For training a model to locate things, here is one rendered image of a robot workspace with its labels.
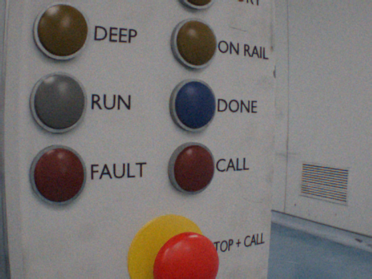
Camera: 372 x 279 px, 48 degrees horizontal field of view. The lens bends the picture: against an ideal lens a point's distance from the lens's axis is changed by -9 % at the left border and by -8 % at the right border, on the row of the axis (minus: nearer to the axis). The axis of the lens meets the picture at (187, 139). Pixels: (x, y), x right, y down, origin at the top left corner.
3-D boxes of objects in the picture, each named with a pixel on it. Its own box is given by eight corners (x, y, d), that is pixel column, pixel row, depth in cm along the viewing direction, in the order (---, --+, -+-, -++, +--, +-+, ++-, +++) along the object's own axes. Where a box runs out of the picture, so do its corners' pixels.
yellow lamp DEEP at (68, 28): (90, 57, 21) (92, 4, 21) (36, 54, 20) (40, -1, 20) (84, 59, 22) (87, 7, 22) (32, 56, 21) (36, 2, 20)
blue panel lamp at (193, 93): (218, 129, 26) (219, 82, 26) (177, 129, 24) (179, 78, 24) (210, 129, 27) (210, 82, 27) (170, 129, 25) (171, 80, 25)
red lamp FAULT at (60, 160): (88, 202, 22) (87, 147, 22) (36, 206, 20) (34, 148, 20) (82, 199, 22) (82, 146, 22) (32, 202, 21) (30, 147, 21)
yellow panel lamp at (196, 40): (219, 67, 26) (220, 22, 26) (179, 63, 24) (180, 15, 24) (211, 68, 26) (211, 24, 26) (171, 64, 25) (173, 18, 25)
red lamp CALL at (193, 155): (216, 191, 26) (218, 144, 26) (177, 195, 25) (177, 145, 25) (208, 189, 27) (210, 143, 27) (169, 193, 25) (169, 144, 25)
